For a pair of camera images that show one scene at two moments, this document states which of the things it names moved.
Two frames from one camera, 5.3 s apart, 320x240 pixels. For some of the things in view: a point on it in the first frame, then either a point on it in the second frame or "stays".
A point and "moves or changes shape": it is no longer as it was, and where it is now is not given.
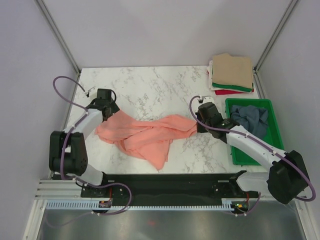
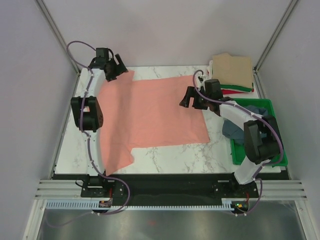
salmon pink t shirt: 146,138 moves or changes shape
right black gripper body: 201,129 → 203,91
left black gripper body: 113,108 → 113,68
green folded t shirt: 232,87 stays
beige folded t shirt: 233,70 stays
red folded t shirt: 219,92 stays
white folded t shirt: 210,70 stays
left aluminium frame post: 59,35 stays
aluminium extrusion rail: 58,189 stays
